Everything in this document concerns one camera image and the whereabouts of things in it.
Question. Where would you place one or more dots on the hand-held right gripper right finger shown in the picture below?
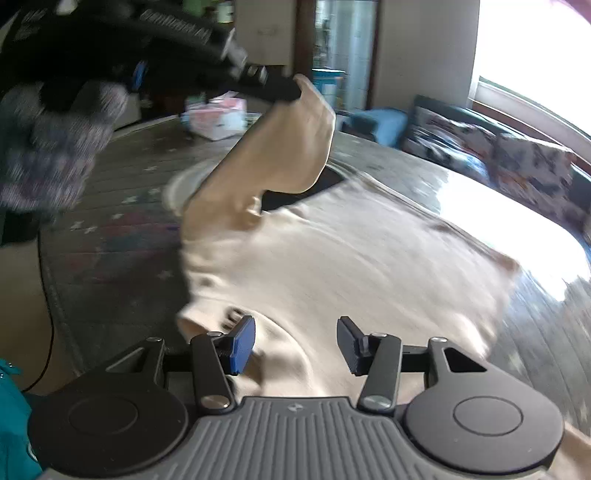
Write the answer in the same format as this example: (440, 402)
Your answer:
(346, 341)

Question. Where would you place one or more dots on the butterfly print pillow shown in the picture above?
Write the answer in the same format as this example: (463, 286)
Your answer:
(531, 173)
(443, 136)

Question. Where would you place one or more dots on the window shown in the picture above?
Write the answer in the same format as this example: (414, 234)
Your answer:
(531, 46)

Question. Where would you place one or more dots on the blue sofa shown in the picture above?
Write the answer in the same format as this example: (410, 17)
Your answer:
(383, 124)

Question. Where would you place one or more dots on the round table hot plate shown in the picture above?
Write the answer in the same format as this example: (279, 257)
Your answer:
(333, 177)

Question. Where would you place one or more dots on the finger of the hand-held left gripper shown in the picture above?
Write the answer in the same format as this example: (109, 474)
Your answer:
(277, 87)

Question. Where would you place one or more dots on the blue cabinet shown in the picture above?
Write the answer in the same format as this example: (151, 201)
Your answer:
(330, 90)

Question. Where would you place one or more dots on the person's left forearm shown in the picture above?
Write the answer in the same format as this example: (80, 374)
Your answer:
(51, 152)

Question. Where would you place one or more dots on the pink tissue box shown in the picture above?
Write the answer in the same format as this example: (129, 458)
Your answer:
(217, 117)

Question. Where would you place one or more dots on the cream sweater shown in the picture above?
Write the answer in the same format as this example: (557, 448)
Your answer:
(346, 258)

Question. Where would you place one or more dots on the dark wooden door frame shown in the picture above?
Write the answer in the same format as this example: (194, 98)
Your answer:
(302, 46)

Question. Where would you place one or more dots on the teal jacket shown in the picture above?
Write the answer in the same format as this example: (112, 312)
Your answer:
(11, 415)

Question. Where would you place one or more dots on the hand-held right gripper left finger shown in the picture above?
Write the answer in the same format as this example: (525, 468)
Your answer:
(242, 344)

